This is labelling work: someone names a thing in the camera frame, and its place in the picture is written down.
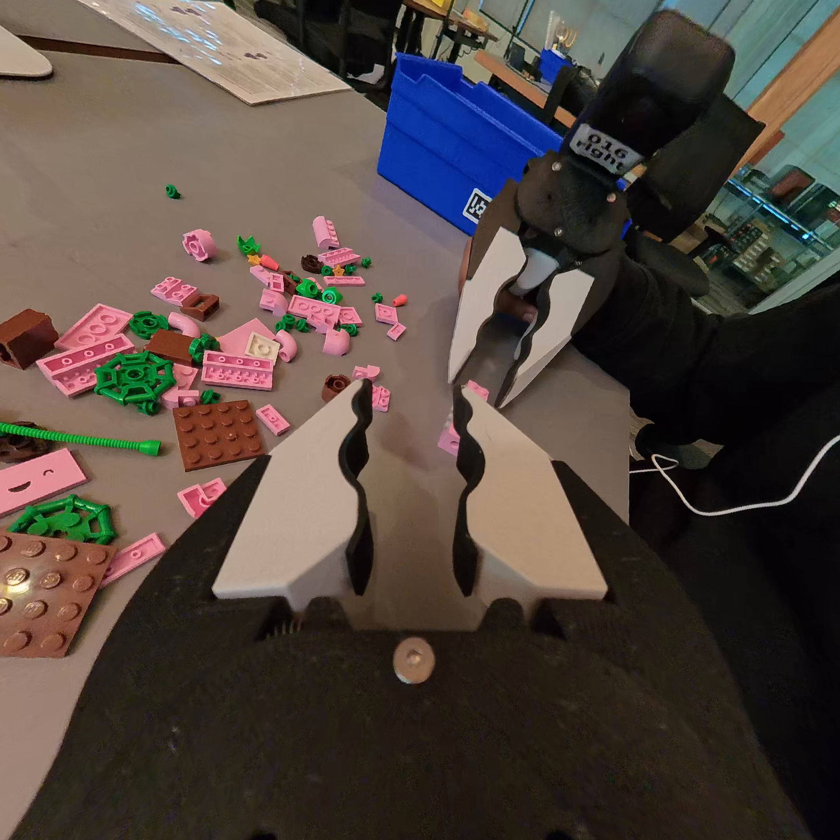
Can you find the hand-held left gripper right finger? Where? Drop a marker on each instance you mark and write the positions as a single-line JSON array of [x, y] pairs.
[[531, 525]]

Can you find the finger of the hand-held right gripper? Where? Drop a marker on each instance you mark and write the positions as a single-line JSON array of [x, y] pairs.
[[482, 289], [561, 315]]

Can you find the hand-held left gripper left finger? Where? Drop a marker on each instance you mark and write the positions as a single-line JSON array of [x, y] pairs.
[[289, 525]]

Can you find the pink toy brick assembly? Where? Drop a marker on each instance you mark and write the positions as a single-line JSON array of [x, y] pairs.
[[474, 391]]

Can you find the person's right forearm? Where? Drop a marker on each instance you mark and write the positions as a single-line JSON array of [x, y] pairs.
[[689, 341]]

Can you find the person's right hand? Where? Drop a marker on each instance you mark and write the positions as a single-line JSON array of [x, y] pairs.
[[518, 307]]

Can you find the brown studded plate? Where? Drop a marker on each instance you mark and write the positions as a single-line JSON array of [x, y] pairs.
[[46, 590], [220, 433]]

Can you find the brown round brick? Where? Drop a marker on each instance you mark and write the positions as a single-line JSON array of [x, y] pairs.
[[336, 388]]

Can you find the blue storage bin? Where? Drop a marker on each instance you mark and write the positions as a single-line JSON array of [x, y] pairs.
[[446, 131]]

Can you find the pile of small toy bricks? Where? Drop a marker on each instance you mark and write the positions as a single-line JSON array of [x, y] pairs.
[[236, 371]]

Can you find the white square plate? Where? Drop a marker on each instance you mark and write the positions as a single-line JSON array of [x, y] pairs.
[[261, 344]]

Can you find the green web piece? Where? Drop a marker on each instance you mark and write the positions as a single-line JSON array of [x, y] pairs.
[[65, 518], [134, 376]]

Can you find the green ribbed rod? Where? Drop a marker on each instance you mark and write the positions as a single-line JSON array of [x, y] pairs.
[[79, 438]]

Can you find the person's black clothed body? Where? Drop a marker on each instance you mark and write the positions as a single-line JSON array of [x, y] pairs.
[[754, 623]]

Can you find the brown square brick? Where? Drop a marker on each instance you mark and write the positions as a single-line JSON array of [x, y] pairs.
[[26, 338]]

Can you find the printed instruction sheet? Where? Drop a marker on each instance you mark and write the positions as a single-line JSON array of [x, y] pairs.
[[229, 52]]

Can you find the white board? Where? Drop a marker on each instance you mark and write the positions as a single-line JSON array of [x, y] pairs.
[[19, 56]]

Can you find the wooden post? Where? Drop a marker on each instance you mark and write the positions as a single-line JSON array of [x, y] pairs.
[[804, 72]]

